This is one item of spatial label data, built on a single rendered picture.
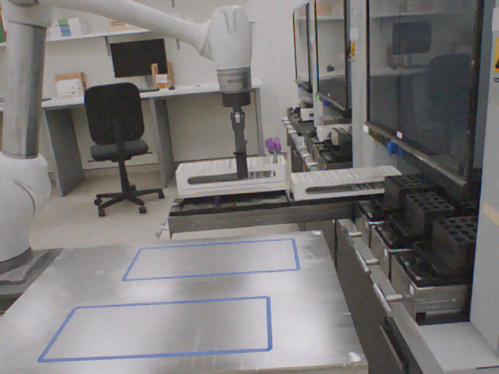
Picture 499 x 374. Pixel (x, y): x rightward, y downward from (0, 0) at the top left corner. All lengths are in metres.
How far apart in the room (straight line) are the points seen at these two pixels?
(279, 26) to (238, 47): 3.58
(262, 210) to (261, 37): 3.61
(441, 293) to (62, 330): 0.65
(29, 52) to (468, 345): 1.24
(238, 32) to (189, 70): 3.59
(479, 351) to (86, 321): 0.65
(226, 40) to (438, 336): 0.80
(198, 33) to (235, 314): 0.82
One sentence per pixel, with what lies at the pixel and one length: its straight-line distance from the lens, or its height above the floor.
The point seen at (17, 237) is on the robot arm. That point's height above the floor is 0.81.
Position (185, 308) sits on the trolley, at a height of 0.82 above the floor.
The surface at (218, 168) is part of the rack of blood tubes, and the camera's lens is 1.21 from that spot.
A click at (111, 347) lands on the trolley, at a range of 0.73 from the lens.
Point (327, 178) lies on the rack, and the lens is 1.25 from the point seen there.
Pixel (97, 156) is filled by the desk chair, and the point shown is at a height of 0.51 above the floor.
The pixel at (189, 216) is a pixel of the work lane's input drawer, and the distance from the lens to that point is 1.22.
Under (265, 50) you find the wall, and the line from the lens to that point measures 4.71.
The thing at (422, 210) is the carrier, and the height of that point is 0.88.
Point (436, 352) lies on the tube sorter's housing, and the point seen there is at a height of 0.73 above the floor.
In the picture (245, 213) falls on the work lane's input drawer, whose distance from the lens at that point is 1.21.
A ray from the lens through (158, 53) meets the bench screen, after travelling 4.51.
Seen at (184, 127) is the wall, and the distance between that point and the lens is 4.81.
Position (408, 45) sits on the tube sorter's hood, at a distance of 1.02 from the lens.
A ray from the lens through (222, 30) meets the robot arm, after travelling 1.16.
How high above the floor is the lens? 1.23
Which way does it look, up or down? 18 degrees down
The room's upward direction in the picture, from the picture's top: 5 degrees counter-clockwise
